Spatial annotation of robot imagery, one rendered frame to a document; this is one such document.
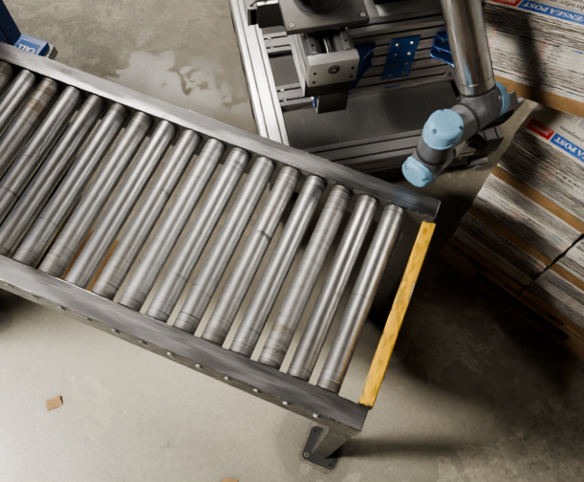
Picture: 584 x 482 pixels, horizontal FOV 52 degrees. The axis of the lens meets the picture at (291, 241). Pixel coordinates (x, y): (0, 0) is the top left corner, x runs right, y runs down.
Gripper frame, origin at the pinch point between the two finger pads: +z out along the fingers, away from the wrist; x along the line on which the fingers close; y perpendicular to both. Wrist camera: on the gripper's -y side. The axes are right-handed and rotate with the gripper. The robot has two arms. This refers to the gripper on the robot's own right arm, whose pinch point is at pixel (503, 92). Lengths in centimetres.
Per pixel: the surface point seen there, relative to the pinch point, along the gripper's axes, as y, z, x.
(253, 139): 11, -51, 34
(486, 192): -32.0, -5.9, 0.2
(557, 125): -4.6, 0.3, -14.7
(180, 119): 17, -60, 50
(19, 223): 18, -103, 55
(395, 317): -6, -63, -16
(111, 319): 7, -103, 25
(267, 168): 8, -55, 27
